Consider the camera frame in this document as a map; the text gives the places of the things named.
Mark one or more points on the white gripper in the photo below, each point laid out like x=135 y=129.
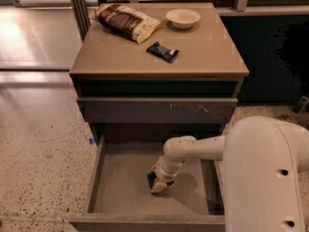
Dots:
x=163 y=175

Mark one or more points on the green yellow sponge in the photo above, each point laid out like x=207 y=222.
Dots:
x=151 y=179

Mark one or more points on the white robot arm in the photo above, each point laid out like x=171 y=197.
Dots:
x=262 y=158

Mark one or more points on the open middle drawer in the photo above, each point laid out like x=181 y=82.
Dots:
x=119 y=198

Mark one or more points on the closed top drawer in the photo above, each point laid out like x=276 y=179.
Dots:
x=157 y=110

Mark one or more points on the brown drawer cabinet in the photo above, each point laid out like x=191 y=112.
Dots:
x=208 y=66

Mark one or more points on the blue tape piece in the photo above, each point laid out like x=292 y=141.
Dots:
x=92 y=141

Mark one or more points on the dark blue snack packet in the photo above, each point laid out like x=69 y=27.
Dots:
x=163 y=52

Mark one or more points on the white bowl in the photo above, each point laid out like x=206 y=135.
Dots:
x=183 y=18

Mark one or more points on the brown chip bag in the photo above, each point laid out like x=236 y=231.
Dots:
x=125 y=21

